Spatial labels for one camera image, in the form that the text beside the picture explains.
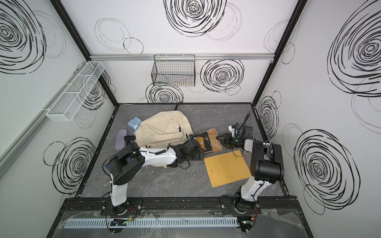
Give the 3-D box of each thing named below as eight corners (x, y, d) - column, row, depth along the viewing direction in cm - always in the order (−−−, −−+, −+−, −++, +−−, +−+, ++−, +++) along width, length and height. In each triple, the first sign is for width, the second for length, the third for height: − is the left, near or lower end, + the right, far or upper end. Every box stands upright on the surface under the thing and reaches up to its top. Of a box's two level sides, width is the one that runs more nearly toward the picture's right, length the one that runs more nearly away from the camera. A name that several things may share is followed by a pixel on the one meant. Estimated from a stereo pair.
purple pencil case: (116, 150, 95) (114, 148, 93) (118, 132, 104) (116, 129, 102) (125, 149, 96) (124, 146, 93) (127, 130, 105) (126, 128, 103)
